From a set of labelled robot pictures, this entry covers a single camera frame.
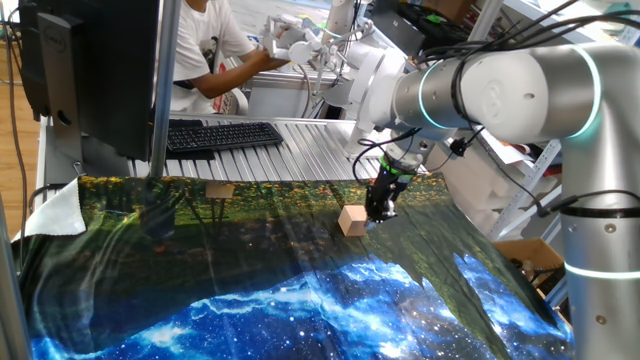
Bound black computer monitor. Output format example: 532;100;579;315
18;0;161;164

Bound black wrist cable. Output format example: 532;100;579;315
352;127;486;187

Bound upright aluminium frame pole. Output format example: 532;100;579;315
149;0;182;179

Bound white and orange papers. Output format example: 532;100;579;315
474;130;534;166

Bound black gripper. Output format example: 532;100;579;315
364;167;409;231

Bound small wooden block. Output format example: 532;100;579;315
337;204;370;238

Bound white perforated shelf rail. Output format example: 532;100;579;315
487;138;565;242

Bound white chair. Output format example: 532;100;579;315
212;83;250;116

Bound landscape and galaxy printed cloth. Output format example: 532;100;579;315
12;172;576;360

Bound person in white t-shirt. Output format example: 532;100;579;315
169;0;257;115

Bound person bare forearm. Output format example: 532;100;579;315
192;52;266;100

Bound brown cardboard box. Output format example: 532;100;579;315
492;237;567;287

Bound black monitor cables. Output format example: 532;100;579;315
1;4;32;254

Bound black computer keyboard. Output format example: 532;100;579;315
166;121;285;154

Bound grey metal bench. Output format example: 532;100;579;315
247;69;346;120

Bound black equipment case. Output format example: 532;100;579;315
372;0;474;51

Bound person bare hand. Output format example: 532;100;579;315
257;45;290;72

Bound black strapped base cable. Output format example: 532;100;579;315
537;189;640;221

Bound white foam block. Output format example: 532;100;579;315
427;142;511;214

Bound grey frame post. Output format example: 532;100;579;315
0;194;32;360

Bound white teleoperation device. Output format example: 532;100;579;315
262;14;381;69

